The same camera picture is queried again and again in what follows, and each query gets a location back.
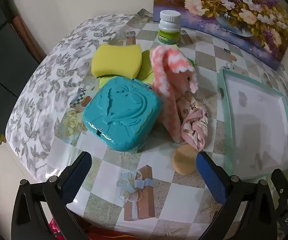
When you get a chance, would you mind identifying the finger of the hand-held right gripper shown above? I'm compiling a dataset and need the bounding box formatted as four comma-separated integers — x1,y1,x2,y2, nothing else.
271,169,288,240

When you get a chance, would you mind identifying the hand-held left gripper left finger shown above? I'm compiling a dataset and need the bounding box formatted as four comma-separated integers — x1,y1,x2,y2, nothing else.
11,151,92,240

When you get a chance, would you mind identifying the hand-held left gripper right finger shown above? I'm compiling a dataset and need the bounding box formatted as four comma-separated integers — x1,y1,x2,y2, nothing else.
196,152,281,240

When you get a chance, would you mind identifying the round beige puff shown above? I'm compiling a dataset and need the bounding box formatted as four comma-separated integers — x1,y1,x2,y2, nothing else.
172,145,199,175

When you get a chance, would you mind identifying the pink floral cloth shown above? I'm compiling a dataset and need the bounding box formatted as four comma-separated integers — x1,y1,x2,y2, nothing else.
176,96,209,152

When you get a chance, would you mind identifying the white box with teal rim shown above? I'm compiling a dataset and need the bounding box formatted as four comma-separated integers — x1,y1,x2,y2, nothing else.
219,68,288,180

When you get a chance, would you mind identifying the pink white striped towel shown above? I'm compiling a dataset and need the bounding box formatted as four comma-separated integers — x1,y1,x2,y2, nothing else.
150,45,199,144

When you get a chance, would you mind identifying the yellow sponge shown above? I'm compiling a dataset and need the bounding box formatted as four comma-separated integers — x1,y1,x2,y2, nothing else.
91,43,143,78

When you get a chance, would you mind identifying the yellow-green cloth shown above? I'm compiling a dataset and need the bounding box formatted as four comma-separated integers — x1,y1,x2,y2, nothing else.
99,50,157,89

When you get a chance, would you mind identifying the checkered printed tablecloth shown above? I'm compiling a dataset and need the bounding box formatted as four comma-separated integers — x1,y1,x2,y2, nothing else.
51,9,288,235

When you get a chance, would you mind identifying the red floral cloth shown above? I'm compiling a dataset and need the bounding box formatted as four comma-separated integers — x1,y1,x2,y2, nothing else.
48,219,134,240

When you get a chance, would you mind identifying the teal plastic case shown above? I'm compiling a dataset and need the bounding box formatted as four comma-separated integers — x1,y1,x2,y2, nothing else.
83,77,162,152

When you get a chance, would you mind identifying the grey floral tablecloth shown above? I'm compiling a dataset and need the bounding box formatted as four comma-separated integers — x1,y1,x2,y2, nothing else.
5,14,134,180

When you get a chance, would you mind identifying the white pill bottle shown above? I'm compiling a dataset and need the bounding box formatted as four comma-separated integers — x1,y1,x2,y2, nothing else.
158,10,182,47

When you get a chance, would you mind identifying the floral painting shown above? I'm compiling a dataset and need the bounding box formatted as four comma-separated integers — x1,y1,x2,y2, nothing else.
153,0,288,71

